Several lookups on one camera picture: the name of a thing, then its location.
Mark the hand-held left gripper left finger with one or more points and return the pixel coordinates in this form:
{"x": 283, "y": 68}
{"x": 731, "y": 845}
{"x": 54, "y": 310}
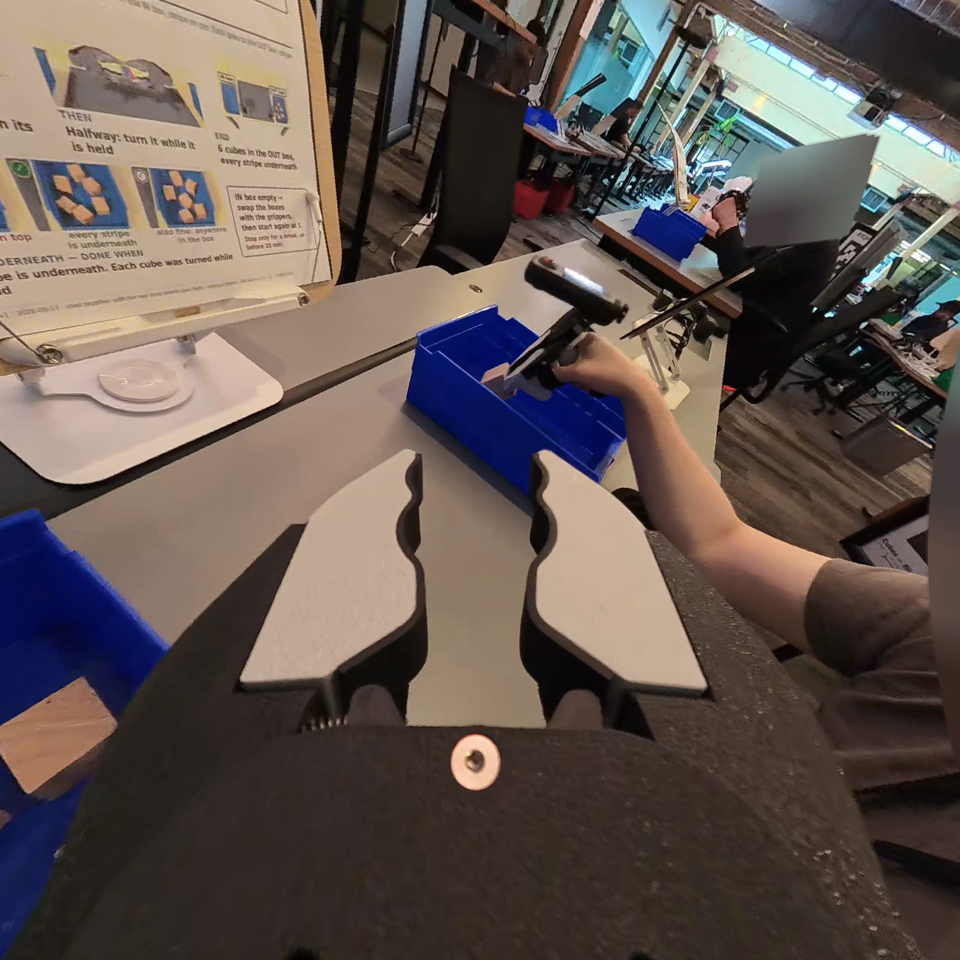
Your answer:
{"x": 337, "y": 592}

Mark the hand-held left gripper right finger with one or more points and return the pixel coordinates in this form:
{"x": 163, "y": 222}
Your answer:
{"x": 607, "y": 592}

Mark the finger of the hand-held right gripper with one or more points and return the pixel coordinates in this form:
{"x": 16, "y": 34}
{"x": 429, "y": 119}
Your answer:
{"x": 534, "y": 382}

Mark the blue plastic bin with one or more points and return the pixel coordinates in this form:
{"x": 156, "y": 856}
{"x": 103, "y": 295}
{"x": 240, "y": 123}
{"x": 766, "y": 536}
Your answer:
{"x": 541, "y": 116}
{"x": 465, "y": 405}
{"x": 60, "y": 600}
{"x": 667, "y": 232}

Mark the person's right forearm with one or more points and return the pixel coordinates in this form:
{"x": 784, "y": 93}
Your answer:
{"x": 697, "y": 510}

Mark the person's right hand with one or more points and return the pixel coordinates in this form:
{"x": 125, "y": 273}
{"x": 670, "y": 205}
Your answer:
{"x": 607, "y": 367}

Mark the black textured pad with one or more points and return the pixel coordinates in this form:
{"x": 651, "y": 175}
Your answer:
{"x": 634, "y": 506}

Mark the red storage box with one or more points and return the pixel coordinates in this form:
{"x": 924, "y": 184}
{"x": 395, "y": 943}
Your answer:
{"x": 561, "y": 196}
{"x": 531, "y": 201}

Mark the wooden-edged work table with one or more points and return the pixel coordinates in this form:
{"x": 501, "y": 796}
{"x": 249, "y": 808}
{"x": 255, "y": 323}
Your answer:
{"x": 675, "y": 270}

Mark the dark flat panel on stand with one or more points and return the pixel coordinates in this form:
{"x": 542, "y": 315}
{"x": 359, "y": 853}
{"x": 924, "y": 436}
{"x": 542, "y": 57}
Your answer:
{"x": 697, "y": 300}

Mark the black office chair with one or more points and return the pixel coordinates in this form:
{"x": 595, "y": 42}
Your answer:
{"x": 480, "y": 172}
{"x": 825, "y": 345}

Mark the white power strip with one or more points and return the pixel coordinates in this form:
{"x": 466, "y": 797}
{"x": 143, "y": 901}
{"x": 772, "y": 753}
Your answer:
{"x": 412, "y": 231}

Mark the grey storage box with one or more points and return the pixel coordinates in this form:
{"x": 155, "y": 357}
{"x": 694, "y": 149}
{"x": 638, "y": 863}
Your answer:
{"x": 885, "y": 446}

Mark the printed instruction sheet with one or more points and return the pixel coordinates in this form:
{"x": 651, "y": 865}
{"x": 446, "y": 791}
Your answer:
{"x": 150, "y": 112}

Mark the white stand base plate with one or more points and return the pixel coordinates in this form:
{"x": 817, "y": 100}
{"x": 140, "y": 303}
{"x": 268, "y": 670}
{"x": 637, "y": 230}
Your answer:
{"x": 671, "y": 394}
{"x": 225, "y": 405}

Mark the wooden post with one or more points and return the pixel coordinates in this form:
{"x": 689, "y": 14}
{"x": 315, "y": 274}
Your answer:
{"x": 574, "y": 45}

